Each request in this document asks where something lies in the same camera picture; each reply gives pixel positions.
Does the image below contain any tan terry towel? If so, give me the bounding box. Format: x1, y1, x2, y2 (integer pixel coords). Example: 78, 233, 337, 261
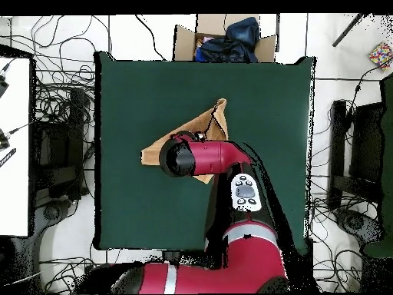
140, 98, 230, 184

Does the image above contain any multicolour spotted item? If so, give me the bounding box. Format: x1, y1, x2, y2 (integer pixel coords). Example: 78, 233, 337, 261
368, 41, 393, 71

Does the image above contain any dark green table cloth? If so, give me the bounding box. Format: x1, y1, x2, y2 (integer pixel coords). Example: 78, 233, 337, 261
94, 51, 317, 256

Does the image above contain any dark navy garment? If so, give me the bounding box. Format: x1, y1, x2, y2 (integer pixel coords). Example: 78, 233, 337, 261
194, 36, 259, 63

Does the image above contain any brown cardboard box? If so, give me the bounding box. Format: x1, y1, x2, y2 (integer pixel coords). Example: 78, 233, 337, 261
173, 13, 278, 63

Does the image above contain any blue denim garment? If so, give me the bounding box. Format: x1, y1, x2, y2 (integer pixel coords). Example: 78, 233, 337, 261
226, 16, 261, 50

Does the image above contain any grey stand base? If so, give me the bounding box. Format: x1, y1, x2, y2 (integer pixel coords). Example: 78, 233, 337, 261
33, 199, 78, 247
334, 208, 385, 244

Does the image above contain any white table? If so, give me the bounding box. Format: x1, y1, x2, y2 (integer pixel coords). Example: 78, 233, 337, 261
0, 56, 31, 237

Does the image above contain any black strip with marks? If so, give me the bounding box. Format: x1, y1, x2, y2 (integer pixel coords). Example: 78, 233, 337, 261
0, 147, 17, 168

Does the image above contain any green cloth on side table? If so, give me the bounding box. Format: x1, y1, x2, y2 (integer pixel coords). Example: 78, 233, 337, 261
363, 73, 393, 259

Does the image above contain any black pole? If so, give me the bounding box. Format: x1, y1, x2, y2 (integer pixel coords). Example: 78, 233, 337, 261
331, 13, 366, 48

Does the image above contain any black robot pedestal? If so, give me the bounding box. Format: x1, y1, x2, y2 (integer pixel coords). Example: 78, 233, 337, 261
161, 250, 182, 265

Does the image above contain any black stand frame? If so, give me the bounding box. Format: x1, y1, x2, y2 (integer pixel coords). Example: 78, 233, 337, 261
328, 99, 386, 210
30, 88, 91, 202

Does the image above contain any black cable with connector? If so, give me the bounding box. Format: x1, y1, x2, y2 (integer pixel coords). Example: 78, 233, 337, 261
346, 59, 393, 124

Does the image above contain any black device with cable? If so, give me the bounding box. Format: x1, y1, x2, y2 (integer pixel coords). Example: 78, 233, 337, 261
0, 121, 35, 151

